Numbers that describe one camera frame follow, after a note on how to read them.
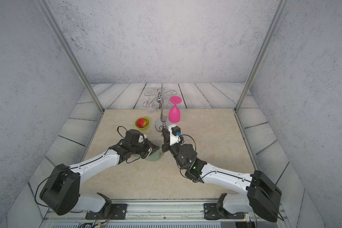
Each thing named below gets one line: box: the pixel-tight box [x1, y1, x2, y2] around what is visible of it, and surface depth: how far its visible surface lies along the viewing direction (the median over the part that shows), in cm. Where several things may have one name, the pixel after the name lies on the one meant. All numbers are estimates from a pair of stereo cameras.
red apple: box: [136, 118, 147, 128], surface depth 107 cm
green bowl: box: [134, 116, 151, 131], surface depth 108 cm
